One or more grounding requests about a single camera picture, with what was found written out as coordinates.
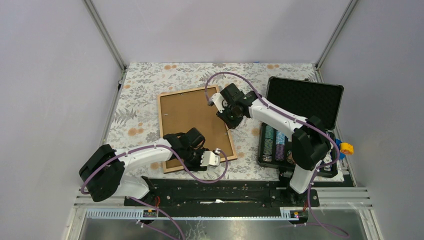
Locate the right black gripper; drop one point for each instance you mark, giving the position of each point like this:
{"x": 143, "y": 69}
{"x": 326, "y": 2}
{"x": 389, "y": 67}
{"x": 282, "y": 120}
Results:
{"x": 232, "y": 124}

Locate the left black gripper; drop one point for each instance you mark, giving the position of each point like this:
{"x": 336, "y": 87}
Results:
{"x": 196, "y": 167}

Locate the black picture frame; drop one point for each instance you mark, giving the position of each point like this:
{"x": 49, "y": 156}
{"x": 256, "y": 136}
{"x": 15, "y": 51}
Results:
{"x": 180, "y": 111}

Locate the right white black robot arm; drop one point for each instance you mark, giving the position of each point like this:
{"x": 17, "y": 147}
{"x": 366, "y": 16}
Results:
{"x": 309, "y": 141}

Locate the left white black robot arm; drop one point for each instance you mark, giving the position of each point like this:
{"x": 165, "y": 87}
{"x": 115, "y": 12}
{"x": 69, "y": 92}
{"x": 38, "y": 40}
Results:
{"x": 106, "y": 172}

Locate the floral table mat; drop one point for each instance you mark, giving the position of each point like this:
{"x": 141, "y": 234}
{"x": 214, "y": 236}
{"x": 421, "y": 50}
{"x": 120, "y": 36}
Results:
{"x": 136, "y": 119}

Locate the black poker chip case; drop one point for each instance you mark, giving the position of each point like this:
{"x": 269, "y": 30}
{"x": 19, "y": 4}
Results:
{"x": 303, "y": 98}

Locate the yellow blue tape dispenser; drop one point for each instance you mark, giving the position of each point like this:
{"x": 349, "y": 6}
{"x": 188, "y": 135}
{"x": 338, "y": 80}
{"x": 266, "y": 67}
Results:
{"x": 344, "y": 148}

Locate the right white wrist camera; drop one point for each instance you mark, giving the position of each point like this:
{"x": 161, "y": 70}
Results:
{"x": 218, "y": 101}

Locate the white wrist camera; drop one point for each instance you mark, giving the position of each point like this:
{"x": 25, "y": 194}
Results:
{"x": 210, "y": 158}
{"x": 218, "y": 101}

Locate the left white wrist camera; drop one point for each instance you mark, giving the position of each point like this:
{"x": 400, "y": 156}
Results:
{"x": 210, "y": 158}

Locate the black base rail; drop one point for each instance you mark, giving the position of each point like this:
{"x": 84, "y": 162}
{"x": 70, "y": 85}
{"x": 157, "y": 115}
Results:
{"x": 177, "y": 194}

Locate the grey slotted cable duct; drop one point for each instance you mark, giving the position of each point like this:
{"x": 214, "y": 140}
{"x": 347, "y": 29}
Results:
{"x": 210, "y": 213}

